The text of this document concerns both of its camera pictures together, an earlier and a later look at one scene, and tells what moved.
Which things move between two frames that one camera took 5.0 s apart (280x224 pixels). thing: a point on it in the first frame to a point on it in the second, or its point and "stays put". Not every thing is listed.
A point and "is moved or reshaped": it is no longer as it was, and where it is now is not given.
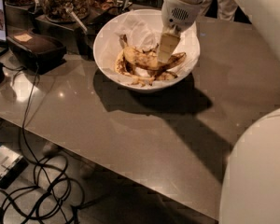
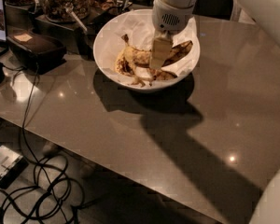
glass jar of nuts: [54, 1] stays put
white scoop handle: [78, 21] stays put
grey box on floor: [7, 165] stays put
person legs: [226, 4] to [239, 15]
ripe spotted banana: [148, 58] is moved or reshaped
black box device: [36, 53] stays put
